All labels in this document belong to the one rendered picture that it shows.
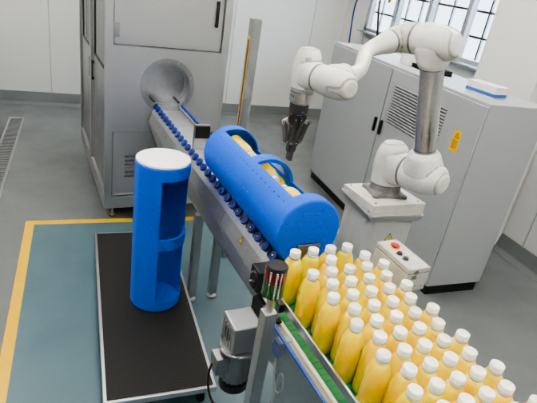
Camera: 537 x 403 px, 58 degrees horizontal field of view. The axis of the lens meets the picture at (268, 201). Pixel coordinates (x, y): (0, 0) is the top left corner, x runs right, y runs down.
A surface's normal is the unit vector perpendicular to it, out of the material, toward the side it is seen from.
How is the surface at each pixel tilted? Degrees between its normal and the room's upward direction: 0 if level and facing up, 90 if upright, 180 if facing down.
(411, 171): 99
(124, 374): 0
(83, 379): 0
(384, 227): 90
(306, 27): 90
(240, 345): 90
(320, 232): 90
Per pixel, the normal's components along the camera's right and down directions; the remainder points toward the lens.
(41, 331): 0.15, -0.89
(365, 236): -0.43, 0.33
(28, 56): 0.33, 0.45
